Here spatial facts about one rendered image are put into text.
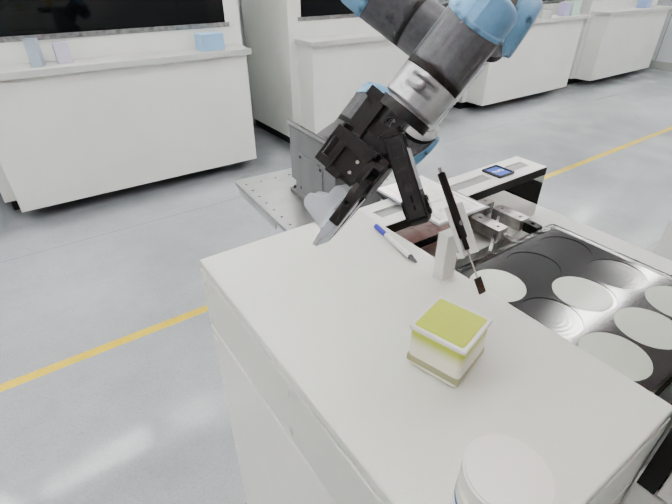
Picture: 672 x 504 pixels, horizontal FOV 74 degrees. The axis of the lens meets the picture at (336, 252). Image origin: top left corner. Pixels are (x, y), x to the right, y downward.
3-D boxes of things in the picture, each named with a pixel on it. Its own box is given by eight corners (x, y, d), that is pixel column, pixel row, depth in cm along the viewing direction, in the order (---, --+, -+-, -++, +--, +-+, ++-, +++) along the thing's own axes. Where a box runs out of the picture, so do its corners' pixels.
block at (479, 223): (505, 237, 101) (508, 226, 99) (496, 242, 99) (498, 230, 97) (477, 223, 106) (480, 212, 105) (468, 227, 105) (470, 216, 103)
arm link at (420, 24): (431, 7, 66) (433, -17, 55) (491, 54, 66) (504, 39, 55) (398, 54, 68) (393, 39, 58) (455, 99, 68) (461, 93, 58)
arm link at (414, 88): (455, 103, 57) (455, 94, 49) (431, 132, 59) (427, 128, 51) (410, 67, 58) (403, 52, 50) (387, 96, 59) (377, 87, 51)
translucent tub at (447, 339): (483, 358, 58) (493, 318, 55) (456, 393, 54) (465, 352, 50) (433, 332, 63) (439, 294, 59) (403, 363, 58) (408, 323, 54)
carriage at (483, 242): (526, 237, 107) (529, 226, 105) (414, 291, 89) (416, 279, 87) (499, 223, 112) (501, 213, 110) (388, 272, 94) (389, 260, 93)
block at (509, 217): (527, 227, 105) (530, 216, 103) (518, 231, 103) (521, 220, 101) (499, 214, 110) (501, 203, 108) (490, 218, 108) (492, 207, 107)
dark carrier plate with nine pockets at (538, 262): (734, 311, 77) (736, 308, 77) (636, 406, 61) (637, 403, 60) (553, 229, 101) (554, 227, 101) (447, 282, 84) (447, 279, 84)
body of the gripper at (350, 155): (327, 161, 63) (381, 89, 59) (373, 200, 62) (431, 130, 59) (310, 161, 56) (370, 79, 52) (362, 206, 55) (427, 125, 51)
